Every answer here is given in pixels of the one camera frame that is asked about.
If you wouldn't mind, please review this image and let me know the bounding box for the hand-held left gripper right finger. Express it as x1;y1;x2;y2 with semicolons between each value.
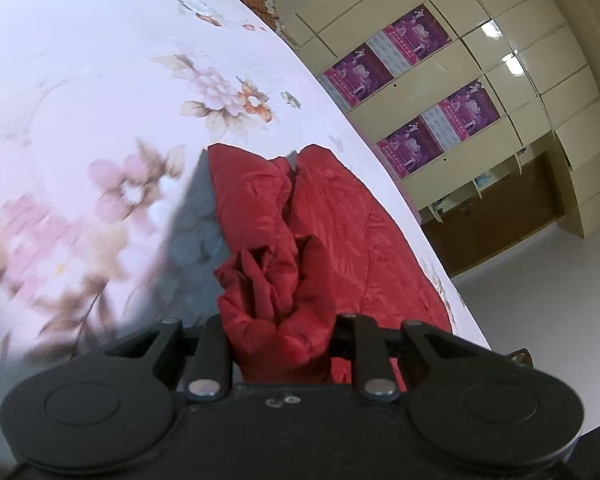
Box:
336;312;486;403

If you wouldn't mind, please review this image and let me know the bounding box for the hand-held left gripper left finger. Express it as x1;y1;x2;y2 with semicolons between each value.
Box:
102;316;232;403

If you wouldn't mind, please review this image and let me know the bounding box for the red down jacket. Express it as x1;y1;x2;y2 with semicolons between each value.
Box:
207;142;454;386

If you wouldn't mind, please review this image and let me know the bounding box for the floral white bed sheet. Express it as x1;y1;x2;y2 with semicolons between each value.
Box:
0;0;492;396

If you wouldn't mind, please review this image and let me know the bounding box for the cream wardrobe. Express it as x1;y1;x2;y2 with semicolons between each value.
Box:
275;0;600;241

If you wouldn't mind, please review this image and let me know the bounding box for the purple wall poster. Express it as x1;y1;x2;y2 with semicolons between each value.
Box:
366;6;452;69
422;79;502;152
376;120;444;180
322;44;396;109

